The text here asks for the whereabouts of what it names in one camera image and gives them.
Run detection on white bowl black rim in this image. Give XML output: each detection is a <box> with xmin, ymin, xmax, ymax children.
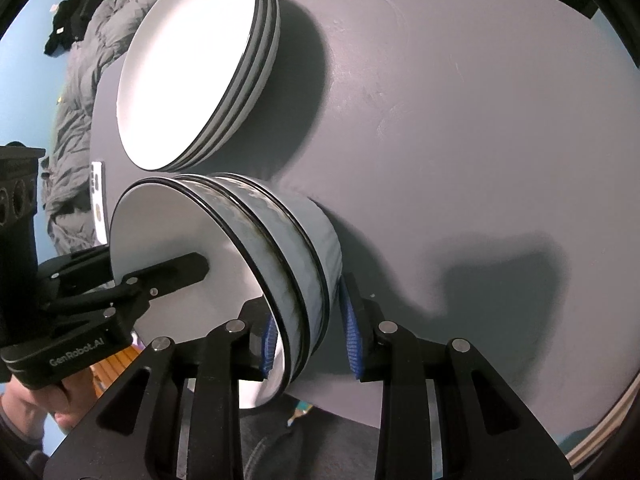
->
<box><xmin>215</xmin><ymin>172</ymin><xmax>346</xmax><ymax>356</ymax></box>
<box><xmin>109</xmin><ymin>176</ymin><xmax>307</xmax><ymax>411</ymax></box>
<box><xmin>175</xmin><ymin>174</ymin><xmax>331</xmax><ymax>376</ymax></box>

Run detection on black clothes heap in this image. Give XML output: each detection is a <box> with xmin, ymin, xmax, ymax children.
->
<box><xmin>42</xmin><ymin>0</ymin><xmax>108</xmax><ymax>57</ymax></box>

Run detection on person's left hand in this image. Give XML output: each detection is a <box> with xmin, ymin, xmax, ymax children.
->
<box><xmin>0</xmin><ymin>367</ymin><xmax>103</xmax><ymax>436</ymax></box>

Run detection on white plate black rim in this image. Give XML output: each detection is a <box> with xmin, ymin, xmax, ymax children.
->
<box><xmin>165</xmin><ymin>0</ymin><xmax>276</xmax><ymax>171</ymax></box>
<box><xmin>116</xmin><ymin>0</ymin><xmax>271</xmax><ymax>171</ymax></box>
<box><xmin>175</xmin><ymin>0</ymin><xmax>282</xmax><ymax>168</ymax></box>

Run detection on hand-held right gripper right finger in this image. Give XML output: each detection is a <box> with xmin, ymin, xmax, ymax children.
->
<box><xmin>339</xmin><ymin>274</ymin><xmax>576</xmax><ymax>480</ymax></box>

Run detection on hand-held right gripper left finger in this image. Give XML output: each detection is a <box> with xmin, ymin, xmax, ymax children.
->
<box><xmin>42</xmin><ymin>300</ymin><xmax>281</xmax><ymax>480</ymax></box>

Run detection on light blue smartphone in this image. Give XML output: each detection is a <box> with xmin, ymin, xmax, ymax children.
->
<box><xmin>91</xmin><ymin>161</ymin><xmax>108</xmax><ymax>243</ymax></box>

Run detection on person's left forearm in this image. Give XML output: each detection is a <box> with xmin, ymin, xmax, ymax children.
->
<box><xmin>0</xmin><ymin>405</ymin><xmax>48</xmax><ymax>466</ymax></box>

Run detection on gray duvet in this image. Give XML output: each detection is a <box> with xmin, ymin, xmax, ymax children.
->
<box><xmin>42</xmin><ymin>0</ymin><xmax>166</xmax><ymax>256</ymax></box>

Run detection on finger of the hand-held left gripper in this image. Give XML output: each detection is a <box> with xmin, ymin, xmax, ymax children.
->
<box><xmin>40</xmin><ymin>246</ymin><xmax>112</xmax><ymax>295</ymax></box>
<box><xmin>47</xmin><ymin>252</ymin><xmax>209</xmax><ymax>317</ymax></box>

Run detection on person's gray pants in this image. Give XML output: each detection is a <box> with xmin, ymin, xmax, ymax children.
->
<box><xmin>180</xmin><ymin>390</ymin><xmax>386</xmax><ymax>480</ymax></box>

